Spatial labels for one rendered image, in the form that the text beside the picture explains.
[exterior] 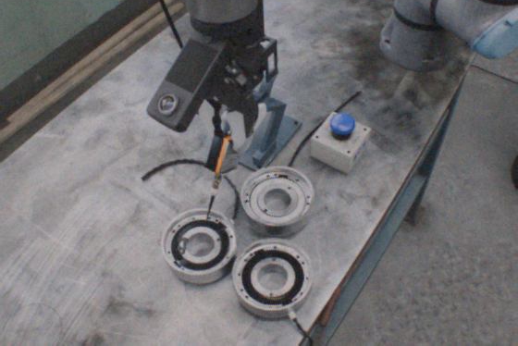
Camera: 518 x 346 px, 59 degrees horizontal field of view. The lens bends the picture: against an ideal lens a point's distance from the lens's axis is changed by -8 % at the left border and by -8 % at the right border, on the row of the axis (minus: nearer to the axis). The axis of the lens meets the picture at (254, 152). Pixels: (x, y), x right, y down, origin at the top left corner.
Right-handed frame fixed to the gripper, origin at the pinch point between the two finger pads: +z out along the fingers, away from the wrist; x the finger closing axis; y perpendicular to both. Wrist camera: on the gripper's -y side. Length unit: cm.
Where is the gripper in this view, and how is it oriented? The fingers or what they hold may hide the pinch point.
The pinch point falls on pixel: (227, 144)
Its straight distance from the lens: 65.0
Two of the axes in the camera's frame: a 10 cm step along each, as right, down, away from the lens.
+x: -8.3, -4.0, 3.9
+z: 0.5, 6.4, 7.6
